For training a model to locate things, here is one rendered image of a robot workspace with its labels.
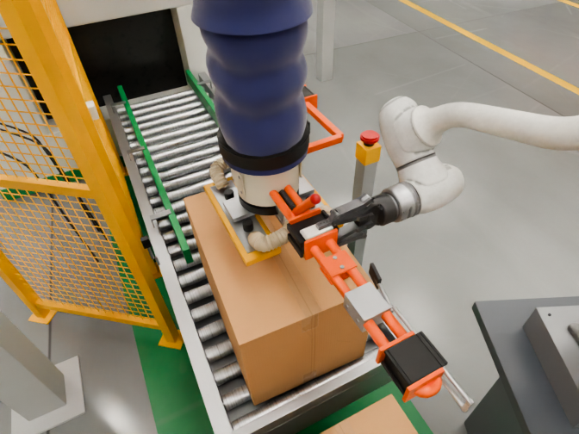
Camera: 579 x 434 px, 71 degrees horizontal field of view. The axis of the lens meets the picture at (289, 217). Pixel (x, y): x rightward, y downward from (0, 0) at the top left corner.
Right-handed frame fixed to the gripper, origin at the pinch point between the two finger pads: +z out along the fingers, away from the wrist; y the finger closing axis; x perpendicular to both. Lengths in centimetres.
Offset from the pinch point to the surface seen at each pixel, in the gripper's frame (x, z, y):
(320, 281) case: 3.8, -4.1, 24.3
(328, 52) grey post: 267, -167, 93
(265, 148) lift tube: 16.0, 3.8, -15.7
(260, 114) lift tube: 17.0, 3.9, -23.7
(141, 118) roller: 190, 16, 65
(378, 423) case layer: -26, -8, 65
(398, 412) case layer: -26, -15, 65
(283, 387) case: -4, 13, 59
